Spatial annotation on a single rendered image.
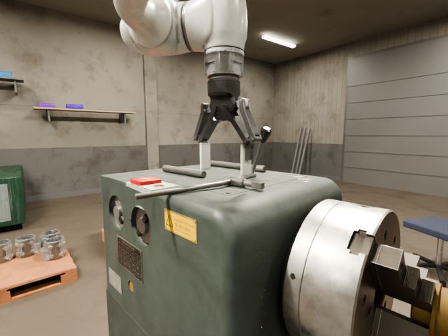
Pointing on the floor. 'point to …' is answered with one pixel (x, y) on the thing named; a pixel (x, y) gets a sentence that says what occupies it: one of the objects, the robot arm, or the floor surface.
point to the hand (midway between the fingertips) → (224, 168)
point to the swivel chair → (427, 227)
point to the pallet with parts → (34, 264)
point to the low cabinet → (12, 199)
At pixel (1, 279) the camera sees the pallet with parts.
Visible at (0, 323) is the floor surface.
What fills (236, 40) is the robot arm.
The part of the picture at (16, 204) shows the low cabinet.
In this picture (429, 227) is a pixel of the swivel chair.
